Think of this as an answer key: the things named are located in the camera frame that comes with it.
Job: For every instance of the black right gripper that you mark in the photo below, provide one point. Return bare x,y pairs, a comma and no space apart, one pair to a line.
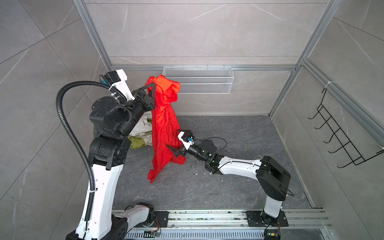
176,152

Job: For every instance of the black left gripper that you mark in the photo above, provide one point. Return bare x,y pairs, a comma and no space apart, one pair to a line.
142,101

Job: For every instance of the red cloth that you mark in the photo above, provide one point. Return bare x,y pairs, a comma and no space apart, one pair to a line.
165,125

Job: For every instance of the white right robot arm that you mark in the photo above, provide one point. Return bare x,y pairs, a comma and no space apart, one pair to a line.
272,177

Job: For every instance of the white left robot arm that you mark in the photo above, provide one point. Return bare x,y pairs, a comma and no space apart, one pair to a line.
104,164

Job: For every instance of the white cloth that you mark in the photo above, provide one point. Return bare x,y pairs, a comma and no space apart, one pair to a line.
143,127

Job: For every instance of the green cloth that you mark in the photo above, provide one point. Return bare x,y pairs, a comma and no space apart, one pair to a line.
139,142

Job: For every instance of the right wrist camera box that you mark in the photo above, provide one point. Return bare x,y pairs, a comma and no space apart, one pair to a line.
186,137

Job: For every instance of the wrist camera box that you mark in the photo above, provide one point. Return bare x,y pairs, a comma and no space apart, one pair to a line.
186,137
117,79

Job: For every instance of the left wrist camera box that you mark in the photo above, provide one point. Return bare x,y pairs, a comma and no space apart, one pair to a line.
117,79

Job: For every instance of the white wire mesh basket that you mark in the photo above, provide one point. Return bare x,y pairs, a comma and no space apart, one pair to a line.
201,81

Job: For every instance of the horizontal aluminium wall rail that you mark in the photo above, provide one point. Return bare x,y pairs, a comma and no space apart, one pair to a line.
236,67

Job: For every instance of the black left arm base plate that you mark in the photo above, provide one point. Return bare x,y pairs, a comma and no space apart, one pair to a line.
158,218

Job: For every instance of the left aluminium frame post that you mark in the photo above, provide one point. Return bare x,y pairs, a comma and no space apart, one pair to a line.
91,28

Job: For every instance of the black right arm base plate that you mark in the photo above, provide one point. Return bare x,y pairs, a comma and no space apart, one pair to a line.
261,219

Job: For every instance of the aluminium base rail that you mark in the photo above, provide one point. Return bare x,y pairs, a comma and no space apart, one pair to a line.
232,224

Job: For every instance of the black wire hook rack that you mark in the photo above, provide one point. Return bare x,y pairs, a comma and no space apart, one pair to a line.
354,156

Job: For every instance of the right wall aluminium rail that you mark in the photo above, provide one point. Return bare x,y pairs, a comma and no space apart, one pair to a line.
361,115

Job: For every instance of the aluminium corner frame post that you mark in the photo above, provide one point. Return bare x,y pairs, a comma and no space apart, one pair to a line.
325,19

